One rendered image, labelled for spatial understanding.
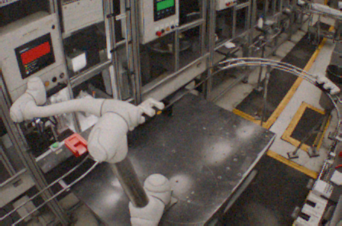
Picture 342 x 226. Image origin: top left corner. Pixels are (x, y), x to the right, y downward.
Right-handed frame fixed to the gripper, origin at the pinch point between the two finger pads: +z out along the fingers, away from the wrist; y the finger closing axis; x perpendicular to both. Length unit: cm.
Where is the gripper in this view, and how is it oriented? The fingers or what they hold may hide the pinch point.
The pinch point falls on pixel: (50, 134)
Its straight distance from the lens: 178.1
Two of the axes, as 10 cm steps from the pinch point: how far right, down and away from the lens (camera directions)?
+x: 7.6, 3.8, -5.3
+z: 0.0, 8.1, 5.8
